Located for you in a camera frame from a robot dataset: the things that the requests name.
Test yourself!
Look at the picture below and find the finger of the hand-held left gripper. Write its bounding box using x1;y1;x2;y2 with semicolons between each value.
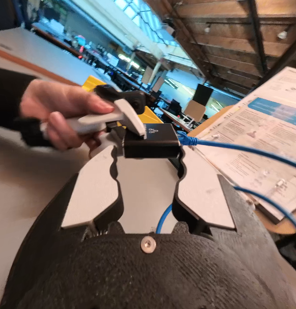
113;98;146;137
90;133;124;158

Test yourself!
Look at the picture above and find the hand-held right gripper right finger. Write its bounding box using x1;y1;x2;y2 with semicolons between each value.
173;146;236;230

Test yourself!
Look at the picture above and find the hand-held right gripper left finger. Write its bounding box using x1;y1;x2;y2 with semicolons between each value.
61;144;125;230

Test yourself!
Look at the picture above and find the white table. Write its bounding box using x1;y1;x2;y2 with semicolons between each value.
0;27;122;92

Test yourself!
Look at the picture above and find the blue network cable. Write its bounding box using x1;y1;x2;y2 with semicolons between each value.
156;131;296;242

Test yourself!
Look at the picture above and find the yellow plastic bin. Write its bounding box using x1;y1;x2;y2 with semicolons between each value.
82;75;163;125

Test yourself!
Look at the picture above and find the person's left forearm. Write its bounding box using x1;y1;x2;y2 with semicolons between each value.
0;67;38;127

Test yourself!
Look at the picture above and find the printed instruction sheet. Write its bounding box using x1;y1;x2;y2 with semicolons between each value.
188;66;296;235

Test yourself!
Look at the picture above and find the black standing panel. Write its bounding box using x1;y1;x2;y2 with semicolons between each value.
192;84;214;107

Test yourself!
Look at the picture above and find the black network splitter box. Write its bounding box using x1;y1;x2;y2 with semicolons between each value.
123;123;182;159

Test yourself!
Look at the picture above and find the person's left hand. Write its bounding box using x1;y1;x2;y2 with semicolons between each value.
20;79;115;151

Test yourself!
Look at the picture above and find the wooden back chair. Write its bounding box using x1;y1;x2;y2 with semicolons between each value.
182;100;207;129

